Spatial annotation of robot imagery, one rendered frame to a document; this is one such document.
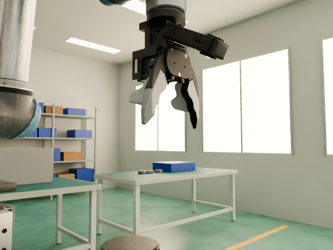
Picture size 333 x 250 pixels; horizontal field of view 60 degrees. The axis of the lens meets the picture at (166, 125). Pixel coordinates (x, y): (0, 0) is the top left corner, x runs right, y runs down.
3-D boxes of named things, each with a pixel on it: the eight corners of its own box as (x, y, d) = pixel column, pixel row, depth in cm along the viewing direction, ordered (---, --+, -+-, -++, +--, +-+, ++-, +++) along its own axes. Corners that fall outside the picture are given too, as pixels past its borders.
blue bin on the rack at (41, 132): (32, 137, 619) (32, 128, 621) (49, 138, 643) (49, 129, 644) (38, 137, 587) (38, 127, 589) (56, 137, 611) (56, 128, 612)
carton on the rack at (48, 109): (39, 114, 631) (39, 107, 632) (55, 115, 655) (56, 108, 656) (45, 113, 601) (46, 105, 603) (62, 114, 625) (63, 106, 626)
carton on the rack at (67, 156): (56, 160, 652) (56, 152, 653) (74, 159, 680) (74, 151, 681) (63, 160, 622) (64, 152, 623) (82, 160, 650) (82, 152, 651)
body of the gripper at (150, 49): (158, 90, 58) (158, 31, 59) (194, 84, 52) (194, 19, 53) (131, 83, 52) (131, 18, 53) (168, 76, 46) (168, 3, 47)
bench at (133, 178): (92, 234, 365) (93, 174, 370) (193, 211, 493) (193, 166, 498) (135, 253, 299) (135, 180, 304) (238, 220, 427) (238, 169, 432)
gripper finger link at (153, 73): (153, 102, 48) (172, 66, 52) (162, 101, 46) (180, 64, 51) (137, 82, 45) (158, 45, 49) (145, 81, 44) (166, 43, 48)
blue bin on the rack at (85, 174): (68, 181, 668) (68, 168, 670) (85, 180, 696) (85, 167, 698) (76, 183, 637) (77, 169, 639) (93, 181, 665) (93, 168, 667)
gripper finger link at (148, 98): (123, 126, 48) (145, 85, 52) (150, 124, 44) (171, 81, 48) (111, 114, 46) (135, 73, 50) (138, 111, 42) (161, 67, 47)
